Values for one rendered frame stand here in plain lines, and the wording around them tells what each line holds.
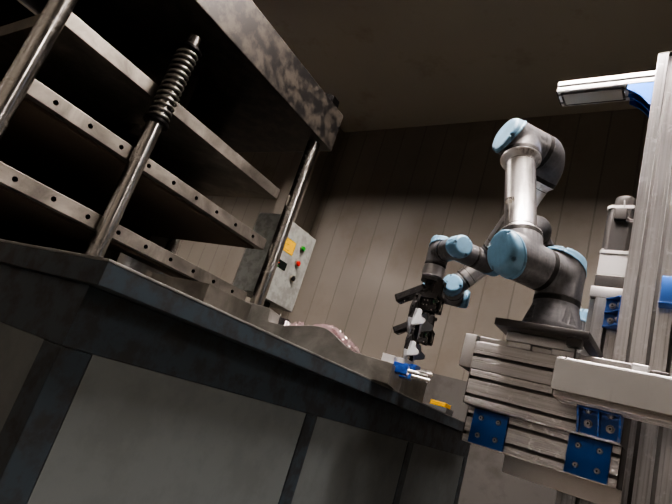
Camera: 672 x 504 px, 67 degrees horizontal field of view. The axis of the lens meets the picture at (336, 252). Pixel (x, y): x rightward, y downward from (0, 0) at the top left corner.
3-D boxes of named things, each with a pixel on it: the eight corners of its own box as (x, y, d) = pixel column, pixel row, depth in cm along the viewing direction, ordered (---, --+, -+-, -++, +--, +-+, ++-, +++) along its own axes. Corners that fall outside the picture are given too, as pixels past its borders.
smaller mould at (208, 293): (242, 333, 121) (252, 305, 123) (197, 314, 109) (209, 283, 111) (186, 318, 132) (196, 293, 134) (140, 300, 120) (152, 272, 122)
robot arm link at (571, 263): (592, 306, 132) (600, 258, 135) (551, 288, 128) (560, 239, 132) (557, 309, 143) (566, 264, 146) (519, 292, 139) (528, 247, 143)
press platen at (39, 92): (263, 250, 225) (267, 239, 226) (21, 89, 139) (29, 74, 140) (157, 236, 266) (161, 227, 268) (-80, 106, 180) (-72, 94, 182)
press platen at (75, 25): (277, 199, 233) (280, 189, 235) (56, 18, 147) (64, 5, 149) (177, 194, 272) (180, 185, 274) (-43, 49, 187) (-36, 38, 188)
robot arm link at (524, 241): (561, 281, 128) (555, 127, 156) (513, 259, 124) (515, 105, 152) (527, 297, 138) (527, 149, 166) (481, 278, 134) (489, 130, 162)
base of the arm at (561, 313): (586, 349, 134) (592, 313, 137) (576, 332, 123) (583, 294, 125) (527, 338, 143) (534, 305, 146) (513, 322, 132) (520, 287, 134)
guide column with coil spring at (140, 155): (38, 408, 146) (205, 43, 182) (19, 405, 142) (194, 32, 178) (29, 403, 149) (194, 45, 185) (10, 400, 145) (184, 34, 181)
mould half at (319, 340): (398, 393, 156) (407, 358, 159) (387, 383, 132) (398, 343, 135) (254, 349, 171) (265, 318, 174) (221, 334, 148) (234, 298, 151)
